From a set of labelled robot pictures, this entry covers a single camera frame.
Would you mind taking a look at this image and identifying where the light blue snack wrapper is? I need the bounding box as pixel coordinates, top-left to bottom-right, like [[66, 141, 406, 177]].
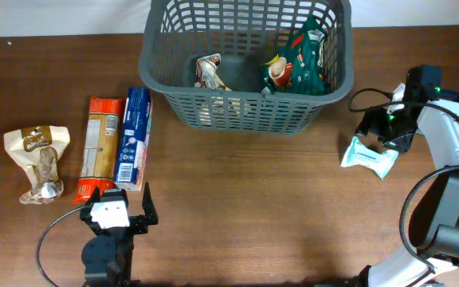
[[340, 136, 398, 179]]

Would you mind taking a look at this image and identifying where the blue rectangular box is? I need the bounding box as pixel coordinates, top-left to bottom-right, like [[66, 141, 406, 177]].
[[113, 87, 153, 191]]

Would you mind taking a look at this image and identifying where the green coffee mix bag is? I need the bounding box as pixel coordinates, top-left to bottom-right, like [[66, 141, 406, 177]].
[[260, 16, 328, 96]]

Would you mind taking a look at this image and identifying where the beige brown snack pouch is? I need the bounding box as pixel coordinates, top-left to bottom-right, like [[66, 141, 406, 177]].
[[193, 53, 250, 124], [3, 125, 70, 204]]

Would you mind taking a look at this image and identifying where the grey plastic basket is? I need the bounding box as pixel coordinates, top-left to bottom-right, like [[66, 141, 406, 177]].
[[139, 0, 354, 134]]

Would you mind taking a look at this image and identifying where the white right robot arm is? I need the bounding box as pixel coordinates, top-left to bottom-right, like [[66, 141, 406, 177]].
[[344, 65, 459, 286]]

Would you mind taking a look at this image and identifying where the orange biscuit package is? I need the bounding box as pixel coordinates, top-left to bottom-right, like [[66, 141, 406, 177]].
[[73, 96, 124, 203]]

